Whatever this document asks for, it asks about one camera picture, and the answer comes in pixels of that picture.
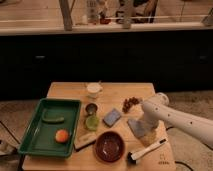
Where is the grey towel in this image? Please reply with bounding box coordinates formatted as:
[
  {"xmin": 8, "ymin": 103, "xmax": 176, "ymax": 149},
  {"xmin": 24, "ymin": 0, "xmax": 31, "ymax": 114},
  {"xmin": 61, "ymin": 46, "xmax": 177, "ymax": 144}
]
[{"xmin": 127, "ymin": 119, "xmax": 145, "ymax": 138}]

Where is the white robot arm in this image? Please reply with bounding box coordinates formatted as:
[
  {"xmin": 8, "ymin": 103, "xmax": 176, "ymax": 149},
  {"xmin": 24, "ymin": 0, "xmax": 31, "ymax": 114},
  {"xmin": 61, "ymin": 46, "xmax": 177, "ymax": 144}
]
[{"xmin": 141, "ymin": 93, "xmax": 213, "ymax": 149}]

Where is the small green cup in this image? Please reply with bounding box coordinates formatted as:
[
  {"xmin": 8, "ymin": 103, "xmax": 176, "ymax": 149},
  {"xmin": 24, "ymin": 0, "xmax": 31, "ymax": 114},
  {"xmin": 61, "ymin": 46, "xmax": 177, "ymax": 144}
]
[{"xmin": 85, "ymin": 115, "xmax": 99, "ymax": 131}]

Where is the small metal cup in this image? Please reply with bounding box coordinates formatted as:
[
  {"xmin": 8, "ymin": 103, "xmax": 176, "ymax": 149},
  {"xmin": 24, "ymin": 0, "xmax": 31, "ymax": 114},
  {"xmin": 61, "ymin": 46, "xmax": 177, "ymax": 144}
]
[{"xmin": 85, "ymin": 103, "xmax": 98, "ymax": 115}]

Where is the white paper cup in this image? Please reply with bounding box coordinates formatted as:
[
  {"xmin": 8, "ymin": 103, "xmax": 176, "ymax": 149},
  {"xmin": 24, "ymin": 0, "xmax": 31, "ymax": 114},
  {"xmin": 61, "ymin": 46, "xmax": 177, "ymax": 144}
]
[{"xmin": 86, "ymin": 83, "xmax": 102, "ymax": 98}]

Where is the dark red bowl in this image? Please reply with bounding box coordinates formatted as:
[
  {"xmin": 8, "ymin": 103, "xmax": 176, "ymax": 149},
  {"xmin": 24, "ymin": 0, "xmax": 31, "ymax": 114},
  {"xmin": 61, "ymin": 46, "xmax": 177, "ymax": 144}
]
[{"xmin": 94, "ymin": 131, "xmax": 125, "ymax": 163}]

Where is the brown grape bunch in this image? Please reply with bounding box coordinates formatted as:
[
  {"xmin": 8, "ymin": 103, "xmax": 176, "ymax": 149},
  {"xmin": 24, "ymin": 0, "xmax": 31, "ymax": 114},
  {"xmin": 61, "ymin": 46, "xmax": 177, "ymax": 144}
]
[{"xmin": 122, "ymin": 97, "xmax": 142, "ymax": 113}]

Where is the blue sponge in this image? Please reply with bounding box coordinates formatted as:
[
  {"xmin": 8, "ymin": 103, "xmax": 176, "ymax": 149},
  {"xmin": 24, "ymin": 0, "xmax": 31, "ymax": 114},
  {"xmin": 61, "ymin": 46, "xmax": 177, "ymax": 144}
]
[{"xmin": 103, "ymin": 109, "xmax": 121, "ymax": 127}]

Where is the wooden block scraper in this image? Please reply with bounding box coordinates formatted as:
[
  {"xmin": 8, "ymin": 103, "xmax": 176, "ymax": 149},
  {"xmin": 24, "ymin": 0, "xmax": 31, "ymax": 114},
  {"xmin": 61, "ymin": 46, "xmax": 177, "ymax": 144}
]
[{"xmin": 74, "ymin": 132, "xmax": 97, "ymax": 151}]

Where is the orange fruit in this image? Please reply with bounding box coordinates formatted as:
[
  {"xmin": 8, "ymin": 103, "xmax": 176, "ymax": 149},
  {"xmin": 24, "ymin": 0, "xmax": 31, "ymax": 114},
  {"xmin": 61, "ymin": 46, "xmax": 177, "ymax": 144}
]
[{"xmin": 55, "ymin": 129, "xmax": 69, "ymax": 143}]

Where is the green cucumber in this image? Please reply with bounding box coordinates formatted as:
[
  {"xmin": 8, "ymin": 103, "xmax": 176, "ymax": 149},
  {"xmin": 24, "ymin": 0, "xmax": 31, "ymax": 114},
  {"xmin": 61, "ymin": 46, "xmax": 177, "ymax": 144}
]
[{"xmin": 42, "ymin": 117, "xmax": 65, "ymax": 124}]

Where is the green plastic tray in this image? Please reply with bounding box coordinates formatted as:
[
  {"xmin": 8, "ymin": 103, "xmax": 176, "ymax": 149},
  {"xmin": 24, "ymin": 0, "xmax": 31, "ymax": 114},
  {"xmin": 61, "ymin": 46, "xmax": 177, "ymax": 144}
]
[{"xmin": 18, "ymin": 98, "xmax": 81, "ymax": 158}]

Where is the black floor cable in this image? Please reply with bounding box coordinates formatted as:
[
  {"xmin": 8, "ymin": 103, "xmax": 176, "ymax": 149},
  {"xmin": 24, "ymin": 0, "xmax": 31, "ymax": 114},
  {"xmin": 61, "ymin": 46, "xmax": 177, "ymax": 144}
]
[{"xmin": 165, "ymin": 125, "xmax": 213, "ymax": 171}]

